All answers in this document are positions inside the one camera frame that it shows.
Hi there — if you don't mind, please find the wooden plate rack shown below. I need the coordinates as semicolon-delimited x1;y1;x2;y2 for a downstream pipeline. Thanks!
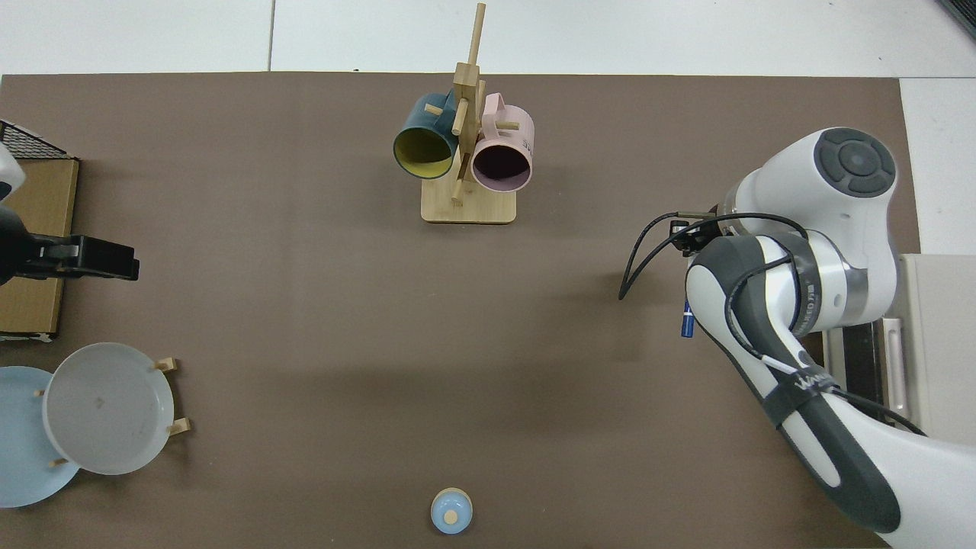
33;356;192;468

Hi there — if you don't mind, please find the grey plate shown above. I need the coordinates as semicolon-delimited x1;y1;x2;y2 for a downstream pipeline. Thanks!
42;342;175;477

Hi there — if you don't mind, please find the wooden cup stand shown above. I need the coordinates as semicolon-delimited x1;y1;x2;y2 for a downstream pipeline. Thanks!
421;2;519;225

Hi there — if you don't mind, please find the light blue plate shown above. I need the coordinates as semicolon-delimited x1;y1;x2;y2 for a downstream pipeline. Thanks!
0;366;82;509

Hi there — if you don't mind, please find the pink mug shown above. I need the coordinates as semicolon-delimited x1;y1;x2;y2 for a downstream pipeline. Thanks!
470;92;536;193

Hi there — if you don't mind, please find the brown table cloth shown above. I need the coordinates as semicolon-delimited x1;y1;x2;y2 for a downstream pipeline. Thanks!
0;72;916;549

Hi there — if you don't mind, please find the pale toaster oven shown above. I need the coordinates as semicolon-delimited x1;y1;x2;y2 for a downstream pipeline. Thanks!
822;254;976;447

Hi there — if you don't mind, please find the dark teal mug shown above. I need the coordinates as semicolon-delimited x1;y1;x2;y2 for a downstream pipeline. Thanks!
393;92;460;181

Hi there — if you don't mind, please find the dark grey flat object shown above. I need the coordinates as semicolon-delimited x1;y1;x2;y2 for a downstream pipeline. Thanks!
934;0;976;39

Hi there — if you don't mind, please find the small blue round thing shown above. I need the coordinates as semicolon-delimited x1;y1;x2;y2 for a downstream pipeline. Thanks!
430;488;474;536

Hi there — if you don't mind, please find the wire basket with wooden floor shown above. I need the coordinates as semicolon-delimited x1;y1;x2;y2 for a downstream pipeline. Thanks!
0;120;81;342

